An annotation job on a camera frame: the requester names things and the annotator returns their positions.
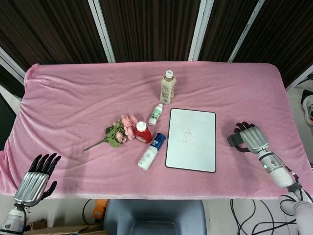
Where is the white bottle with blue cap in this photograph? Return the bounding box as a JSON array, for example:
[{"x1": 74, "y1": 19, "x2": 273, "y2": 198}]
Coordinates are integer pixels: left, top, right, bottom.
[{"x1": 137, "y1": 133, "x2": 166, "y2": 171}]

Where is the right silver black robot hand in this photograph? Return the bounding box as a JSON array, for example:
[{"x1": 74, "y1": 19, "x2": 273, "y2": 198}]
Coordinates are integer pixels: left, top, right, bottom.
[{"x1": 233, "y1": 121, "x2": 271, "y2": 154}]

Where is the grey blue chair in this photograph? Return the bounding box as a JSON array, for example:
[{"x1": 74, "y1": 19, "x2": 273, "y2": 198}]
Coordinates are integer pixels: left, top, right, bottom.
[{"x1": 103, "y1": 199, "x2": 206, "y2": 235}]

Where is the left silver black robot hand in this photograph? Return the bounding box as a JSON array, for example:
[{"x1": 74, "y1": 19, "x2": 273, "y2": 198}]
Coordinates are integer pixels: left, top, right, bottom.
[{"x1": 13, "y1": 153, "x2": 62, "y2": 207}]

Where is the red ketchup bottle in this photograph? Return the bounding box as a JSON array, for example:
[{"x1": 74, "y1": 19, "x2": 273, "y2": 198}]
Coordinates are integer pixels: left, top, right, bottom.
[{"x1": 133, "y1": 121, "x2": 153, "y2": 144}]

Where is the black cable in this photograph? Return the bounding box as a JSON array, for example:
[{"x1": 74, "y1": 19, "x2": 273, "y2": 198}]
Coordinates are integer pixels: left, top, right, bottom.
[{"x1": 229, "y1": 198, "x2": 298, "y2": 235}]

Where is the white sneaker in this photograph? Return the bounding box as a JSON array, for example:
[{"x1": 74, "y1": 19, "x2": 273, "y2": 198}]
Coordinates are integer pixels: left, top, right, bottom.
[{"x1": 302, "y1": 94, "x2": 313, "y2": 124}]

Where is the pink velvet tablecloth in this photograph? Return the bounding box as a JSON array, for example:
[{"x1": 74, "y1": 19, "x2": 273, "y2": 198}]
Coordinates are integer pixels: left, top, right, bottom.
[{"x1": 0, "y1": 61, "x2": 313, "y2": 200}]

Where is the beige milk tea bottle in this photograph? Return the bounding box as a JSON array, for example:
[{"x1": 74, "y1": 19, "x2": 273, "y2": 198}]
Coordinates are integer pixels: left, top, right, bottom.
[{"x1": 159, "y1": 70, "x2": 178, "y2": 105}]

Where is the black whiteboard eraser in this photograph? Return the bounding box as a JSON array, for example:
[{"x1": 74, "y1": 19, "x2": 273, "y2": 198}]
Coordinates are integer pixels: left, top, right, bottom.
[{"x1": 226, "y1": 134, "x2": 245, "y2": 148}]

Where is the pink artificial flower bouquet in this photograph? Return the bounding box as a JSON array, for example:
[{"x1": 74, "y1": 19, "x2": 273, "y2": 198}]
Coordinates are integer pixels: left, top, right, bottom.
[{"x1": 83, "y1": 113, "x2": 139, "y2": 152}]

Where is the white whiteboard with black frame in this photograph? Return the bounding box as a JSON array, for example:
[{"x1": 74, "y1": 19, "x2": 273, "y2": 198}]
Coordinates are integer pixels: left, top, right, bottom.
[{"x1": 165, "y1": 108, "x2": 217, "y2": 173}]

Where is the brown cardboard box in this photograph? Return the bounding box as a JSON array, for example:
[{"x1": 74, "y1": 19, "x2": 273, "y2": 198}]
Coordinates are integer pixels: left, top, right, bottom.
[{"x1": 23, "y1": 218, "x2": 108, "y2": 235}]

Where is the orange device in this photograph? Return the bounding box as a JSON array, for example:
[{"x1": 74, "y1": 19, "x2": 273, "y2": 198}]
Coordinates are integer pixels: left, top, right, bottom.
[{"x1": 92, "y1": 199, "x2": 109, "y2": 224}]

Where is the white partition frame post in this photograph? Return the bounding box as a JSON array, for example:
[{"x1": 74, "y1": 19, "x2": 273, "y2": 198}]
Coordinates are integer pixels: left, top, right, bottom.
[
  {"x1": 227, "y1": 0, "x2": 266, "y2": 62},
  {"x1": 188, "y1": 0, "x2": 213, "y2": 62},
  {"x1": 88, "y1": 0, "x2": 116, "y2": 63},
  {"x1": 0, "y1": 46, "x2": 26, "y2": 81}
]

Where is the small white green-label bottle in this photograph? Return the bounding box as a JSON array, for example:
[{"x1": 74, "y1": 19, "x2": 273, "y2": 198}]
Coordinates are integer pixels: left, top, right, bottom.
[{"x1": 148, "y1": 103, "x2": 164, "y2": 126}]

